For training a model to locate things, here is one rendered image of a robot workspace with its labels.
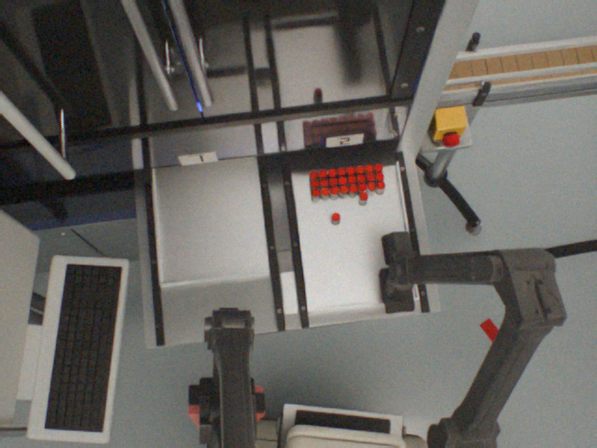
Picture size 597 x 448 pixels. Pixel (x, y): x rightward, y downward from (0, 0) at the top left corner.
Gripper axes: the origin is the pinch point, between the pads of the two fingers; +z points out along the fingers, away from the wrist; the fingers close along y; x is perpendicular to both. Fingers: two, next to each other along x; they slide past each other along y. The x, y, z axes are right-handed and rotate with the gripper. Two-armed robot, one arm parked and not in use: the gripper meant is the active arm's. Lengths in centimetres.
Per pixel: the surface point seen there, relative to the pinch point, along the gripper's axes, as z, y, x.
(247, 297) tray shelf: 2.6, 4.3, 34.0
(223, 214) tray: 0.8, 25.2, 38.2
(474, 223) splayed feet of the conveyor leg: 80, 42, -43
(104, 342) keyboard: 8, -2, 70
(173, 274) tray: 2, 11, 51
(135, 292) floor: 89, 31, 79
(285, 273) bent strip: 1.9, 9.2, 24.4
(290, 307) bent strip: 2.6, 0.8, 24.0
